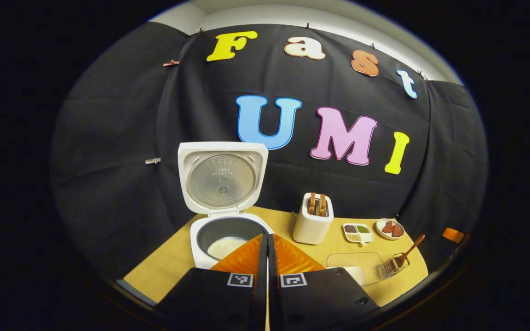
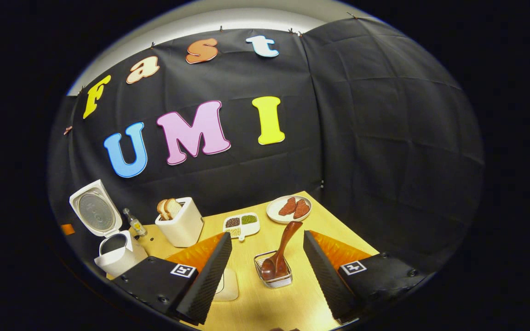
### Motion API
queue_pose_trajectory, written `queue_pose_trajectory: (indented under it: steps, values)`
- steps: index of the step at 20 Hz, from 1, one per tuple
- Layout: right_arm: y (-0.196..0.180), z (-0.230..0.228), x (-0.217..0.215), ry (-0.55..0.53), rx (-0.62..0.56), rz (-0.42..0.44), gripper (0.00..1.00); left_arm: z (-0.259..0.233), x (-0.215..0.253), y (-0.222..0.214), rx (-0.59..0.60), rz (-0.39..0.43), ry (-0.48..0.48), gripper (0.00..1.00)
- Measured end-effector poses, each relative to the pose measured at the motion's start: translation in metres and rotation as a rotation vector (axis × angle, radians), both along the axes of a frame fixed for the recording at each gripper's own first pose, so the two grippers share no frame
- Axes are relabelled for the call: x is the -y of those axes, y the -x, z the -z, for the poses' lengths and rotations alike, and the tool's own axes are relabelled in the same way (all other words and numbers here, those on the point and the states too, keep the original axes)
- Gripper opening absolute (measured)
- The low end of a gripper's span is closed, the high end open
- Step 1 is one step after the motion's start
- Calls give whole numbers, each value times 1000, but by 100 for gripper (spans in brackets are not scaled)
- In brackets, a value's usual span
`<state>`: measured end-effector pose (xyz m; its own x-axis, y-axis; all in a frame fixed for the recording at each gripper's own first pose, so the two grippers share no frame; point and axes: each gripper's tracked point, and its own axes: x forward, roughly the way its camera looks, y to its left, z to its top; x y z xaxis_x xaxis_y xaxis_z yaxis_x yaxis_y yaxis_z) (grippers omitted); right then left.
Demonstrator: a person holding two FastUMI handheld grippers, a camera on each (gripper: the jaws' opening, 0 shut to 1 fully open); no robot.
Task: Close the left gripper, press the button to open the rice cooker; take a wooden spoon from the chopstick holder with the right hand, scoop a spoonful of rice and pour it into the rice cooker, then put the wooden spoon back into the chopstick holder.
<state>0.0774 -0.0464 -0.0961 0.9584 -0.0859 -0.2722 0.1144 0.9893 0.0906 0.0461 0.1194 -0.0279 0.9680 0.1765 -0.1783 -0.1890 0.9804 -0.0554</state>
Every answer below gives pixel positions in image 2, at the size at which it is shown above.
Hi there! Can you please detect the clear plastic rice box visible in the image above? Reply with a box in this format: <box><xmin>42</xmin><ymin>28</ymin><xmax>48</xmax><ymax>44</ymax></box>
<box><xmin>214</xmin><ymin>268</ymin><xmax>239</xmax><ymax>302</ymax></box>

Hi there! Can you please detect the white divided bean dish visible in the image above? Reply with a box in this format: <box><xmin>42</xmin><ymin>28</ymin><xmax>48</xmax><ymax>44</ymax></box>
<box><xmin>223</xmin><ymin>212</ymin><xmax>260</xmax><ymax>242</ymax></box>

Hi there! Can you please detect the black backdrop cloth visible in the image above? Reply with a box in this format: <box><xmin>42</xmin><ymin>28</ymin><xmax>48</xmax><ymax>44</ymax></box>
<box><xmin>46</xmin><ymin>17</ymin><xmax>485</xmax><ymax>276</ymax></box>

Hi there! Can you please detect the red meat slice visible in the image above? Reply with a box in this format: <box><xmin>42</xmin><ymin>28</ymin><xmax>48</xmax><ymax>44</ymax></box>
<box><xmin>293</xmin><ymin>199</ymin><xmax>311</xmax><ymax>219</ymax></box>
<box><xmin>278</xmin><ymin>197</ymin><xmax>297</xmax><ymax>216</ymax></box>

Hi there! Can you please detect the brown wooden spoon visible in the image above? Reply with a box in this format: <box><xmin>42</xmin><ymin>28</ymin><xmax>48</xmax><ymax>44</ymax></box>
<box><xmin>261</xmin><ymin>221</ymin><xmax>303</xmax><ymax>281</ymax></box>

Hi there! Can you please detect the white toaster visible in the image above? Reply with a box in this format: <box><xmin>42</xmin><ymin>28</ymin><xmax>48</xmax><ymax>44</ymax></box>
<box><xmin>155</xmin><ymin>197</ymin><xmax>204</xmax><ymax>248</ymax></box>

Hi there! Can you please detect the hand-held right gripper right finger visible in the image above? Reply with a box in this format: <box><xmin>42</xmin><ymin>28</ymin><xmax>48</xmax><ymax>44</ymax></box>
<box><xmin>303</xmin><ymin>230</ymin><xmax>429</xmax><ymax>322</ymax></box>

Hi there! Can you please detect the small glass bottle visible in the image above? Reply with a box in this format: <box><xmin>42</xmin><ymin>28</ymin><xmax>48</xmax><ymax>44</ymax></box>
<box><xmin>123</xmin><ymin>208</ymin><xmax>147</xmax><ymax>237</ymax></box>

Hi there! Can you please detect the white rice cooker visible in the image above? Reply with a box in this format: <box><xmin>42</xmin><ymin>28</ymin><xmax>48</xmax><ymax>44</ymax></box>
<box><xmin>69</xmin><ymin>179</ymin><xmax>149</xmax><ymax>278</ymax></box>

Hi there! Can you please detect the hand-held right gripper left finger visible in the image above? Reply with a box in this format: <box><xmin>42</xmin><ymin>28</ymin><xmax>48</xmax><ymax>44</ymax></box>
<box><xmin>111</xmin><ymin>231</ymin><xmax>233</xmax><ymax>325</ymax></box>

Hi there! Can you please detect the white round plate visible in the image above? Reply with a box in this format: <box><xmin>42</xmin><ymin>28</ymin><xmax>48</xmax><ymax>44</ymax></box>
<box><xmin>266</xmin><ymin>195</ymin><xmax>312</xmax><ymax>224</ymax></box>

